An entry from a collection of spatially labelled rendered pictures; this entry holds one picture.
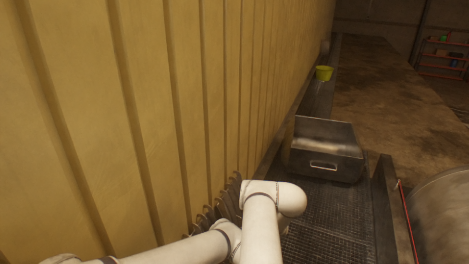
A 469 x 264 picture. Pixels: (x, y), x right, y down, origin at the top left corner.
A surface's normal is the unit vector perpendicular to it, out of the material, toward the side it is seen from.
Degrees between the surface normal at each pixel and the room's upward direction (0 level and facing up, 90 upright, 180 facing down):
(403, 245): 1
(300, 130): 91
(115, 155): 90
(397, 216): 1
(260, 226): 14
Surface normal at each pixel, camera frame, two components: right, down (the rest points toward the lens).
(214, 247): 0.76, -0.47
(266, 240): 0.23, -0.94
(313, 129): -0.27, 0.44
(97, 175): 0.92, 0.19
